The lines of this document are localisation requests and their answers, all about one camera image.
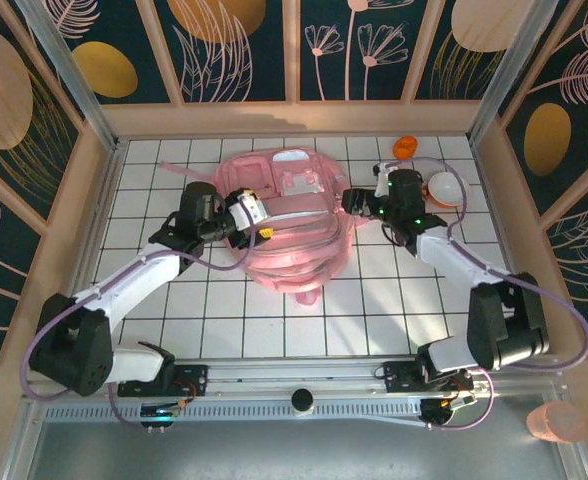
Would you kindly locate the black round knob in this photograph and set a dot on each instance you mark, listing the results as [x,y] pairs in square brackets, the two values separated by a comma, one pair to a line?
[302,398]

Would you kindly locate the white orange bowl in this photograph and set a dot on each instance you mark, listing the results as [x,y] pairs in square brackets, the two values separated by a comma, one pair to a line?
[444,190]

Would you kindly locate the aluminium corner post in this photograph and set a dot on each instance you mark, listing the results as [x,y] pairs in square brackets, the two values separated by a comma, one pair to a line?
[512,75]
[69,75]

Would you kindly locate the long aluminium base rail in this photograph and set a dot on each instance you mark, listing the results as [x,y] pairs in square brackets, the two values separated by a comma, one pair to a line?
[274,377]

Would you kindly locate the translucent pink cup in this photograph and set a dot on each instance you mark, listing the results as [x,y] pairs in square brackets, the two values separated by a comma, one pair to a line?
[559,422]

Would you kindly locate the small orange toy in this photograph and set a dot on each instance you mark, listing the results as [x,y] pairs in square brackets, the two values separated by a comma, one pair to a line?
[405,147]

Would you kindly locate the grey metal base sheet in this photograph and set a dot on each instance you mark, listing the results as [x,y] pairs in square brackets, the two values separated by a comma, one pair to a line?
[274,450]

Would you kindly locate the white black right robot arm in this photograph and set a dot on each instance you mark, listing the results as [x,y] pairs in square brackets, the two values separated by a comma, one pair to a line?
[454,255]

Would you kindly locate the black controller box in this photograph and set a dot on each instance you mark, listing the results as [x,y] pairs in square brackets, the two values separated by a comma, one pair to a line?
[439,412]
[159,415]

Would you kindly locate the pink backpack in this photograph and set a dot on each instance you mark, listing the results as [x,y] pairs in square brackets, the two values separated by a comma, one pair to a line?
[299,250]

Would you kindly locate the aluminium table side rail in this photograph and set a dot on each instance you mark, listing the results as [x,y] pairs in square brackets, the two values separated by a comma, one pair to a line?
[491,200]
[91,240]

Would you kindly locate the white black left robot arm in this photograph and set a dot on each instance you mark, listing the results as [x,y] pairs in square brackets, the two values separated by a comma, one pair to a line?
[129,280]

